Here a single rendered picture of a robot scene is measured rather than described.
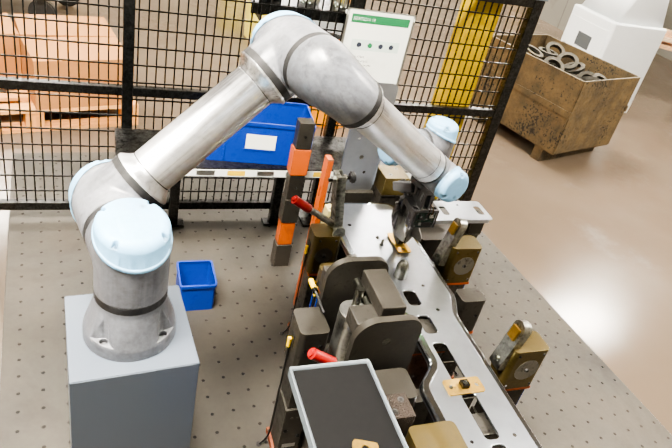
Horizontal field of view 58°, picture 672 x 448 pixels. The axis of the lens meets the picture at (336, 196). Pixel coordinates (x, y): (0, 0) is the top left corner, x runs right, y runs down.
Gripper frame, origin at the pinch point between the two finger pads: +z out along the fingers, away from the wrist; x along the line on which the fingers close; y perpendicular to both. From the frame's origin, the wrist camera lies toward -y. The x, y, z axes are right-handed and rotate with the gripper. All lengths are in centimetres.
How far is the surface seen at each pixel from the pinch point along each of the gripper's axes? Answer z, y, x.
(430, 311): 1.8, 25.1, -2.4
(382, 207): 2.6, -17.2, 2.1
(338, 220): -6.9, 1.5, -19.6
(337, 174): -19.1, -0.2, -22.0
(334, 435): -15, 63, -42
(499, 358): 0.9, 41.0, 6.7
